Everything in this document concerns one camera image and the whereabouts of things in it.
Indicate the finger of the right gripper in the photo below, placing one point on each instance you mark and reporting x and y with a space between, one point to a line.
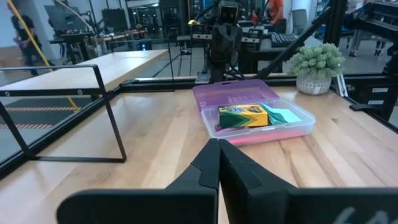
220 45
234 45

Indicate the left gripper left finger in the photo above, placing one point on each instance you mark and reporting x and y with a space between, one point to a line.
155 207

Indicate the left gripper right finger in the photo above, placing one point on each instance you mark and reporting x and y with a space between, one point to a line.
280 207

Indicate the clear pencil case purple lid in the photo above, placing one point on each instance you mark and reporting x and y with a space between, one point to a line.
236 91

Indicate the yellow green crayon box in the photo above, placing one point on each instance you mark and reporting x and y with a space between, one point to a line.
242 119

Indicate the blue sticky note pad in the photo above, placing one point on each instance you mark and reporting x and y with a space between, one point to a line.
289 115

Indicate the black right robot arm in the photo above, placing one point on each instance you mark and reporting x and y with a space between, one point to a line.
217 70

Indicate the black keyboard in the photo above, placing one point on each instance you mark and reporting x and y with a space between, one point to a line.
283 39

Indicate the person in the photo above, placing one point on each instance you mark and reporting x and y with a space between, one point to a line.
276 9
25 34

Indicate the grey office chair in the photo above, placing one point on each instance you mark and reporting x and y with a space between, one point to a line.
299 18

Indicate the green potted plant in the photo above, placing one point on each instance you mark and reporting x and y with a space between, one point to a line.
317 62

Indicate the black equipment rack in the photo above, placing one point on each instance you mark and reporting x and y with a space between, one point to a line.
360 93

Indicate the wooden shelf riser black legs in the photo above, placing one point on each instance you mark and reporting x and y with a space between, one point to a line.
93 68

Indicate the black hazard striped mat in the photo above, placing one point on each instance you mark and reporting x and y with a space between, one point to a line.
37 118

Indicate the black monitor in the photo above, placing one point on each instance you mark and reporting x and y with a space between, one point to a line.
63 18

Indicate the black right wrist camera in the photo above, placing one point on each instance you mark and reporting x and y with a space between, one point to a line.
228 14

